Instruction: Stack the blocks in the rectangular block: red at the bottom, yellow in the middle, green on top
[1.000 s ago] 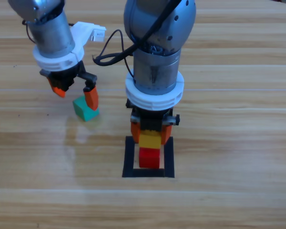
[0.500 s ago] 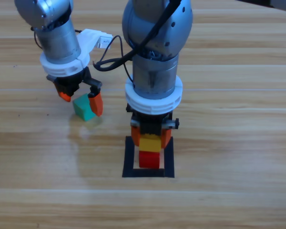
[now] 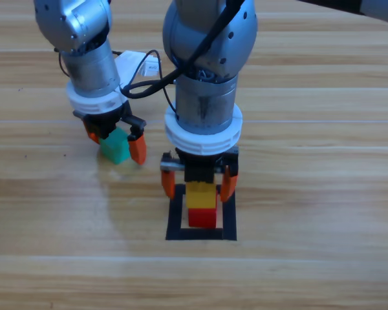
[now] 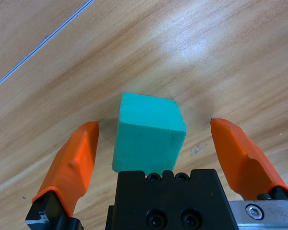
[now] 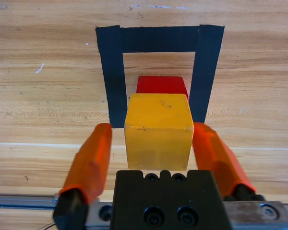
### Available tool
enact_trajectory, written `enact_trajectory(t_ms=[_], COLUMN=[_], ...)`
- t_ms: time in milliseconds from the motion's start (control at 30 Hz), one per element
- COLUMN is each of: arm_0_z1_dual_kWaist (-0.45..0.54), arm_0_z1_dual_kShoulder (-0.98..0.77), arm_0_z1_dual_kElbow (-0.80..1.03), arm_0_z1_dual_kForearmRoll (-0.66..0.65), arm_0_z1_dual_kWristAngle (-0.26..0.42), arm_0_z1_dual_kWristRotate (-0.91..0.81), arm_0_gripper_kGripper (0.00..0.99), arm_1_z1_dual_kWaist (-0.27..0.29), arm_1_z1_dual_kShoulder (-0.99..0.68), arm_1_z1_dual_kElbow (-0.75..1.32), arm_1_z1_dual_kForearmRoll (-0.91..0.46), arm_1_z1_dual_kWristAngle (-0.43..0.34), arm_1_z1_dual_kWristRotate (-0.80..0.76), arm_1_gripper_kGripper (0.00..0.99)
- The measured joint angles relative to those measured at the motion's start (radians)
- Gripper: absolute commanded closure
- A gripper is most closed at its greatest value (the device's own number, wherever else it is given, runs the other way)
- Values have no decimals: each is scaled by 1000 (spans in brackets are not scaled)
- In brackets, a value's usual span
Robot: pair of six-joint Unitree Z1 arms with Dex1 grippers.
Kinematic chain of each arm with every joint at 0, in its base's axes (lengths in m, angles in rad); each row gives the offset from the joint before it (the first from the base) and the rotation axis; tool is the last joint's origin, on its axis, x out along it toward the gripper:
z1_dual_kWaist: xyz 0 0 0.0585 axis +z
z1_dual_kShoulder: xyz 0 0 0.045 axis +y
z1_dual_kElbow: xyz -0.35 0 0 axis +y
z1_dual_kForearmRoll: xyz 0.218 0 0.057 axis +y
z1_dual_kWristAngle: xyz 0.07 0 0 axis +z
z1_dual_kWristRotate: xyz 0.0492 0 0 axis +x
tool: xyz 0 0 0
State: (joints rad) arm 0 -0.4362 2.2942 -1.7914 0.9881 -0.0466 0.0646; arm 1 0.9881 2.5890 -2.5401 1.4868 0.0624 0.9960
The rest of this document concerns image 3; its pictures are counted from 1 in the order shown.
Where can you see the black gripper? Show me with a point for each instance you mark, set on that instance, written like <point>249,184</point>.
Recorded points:
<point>106,124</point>
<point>198,168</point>

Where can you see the green cube block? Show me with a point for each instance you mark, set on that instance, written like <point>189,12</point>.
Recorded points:
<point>114,150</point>

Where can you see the yellow cube block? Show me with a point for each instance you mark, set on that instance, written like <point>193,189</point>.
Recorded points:
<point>200,197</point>

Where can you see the red cube block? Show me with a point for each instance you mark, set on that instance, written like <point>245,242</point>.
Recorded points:
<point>202,218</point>

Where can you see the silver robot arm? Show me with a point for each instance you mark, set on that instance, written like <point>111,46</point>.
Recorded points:
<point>207,97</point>
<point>84,64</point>

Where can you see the black tape square outline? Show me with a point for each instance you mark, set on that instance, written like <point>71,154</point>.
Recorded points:
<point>229,219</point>

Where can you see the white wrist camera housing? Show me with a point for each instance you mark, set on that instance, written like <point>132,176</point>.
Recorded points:
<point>129,64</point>

